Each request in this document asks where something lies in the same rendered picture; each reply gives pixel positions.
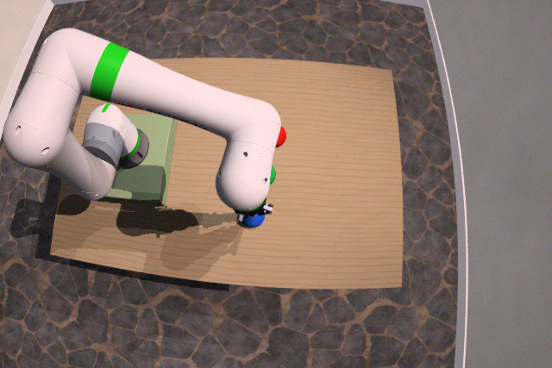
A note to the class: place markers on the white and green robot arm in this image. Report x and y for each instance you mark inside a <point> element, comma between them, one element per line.
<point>72,63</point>

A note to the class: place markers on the red dome bell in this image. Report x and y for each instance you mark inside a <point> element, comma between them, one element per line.
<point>282,137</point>

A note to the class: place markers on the blue dome-shaped bell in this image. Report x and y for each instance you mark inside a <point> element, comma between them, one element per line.
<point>253,222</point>

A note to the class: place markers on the green dome bell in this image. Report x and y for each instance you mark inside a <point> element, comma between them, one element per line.
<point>273,175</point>

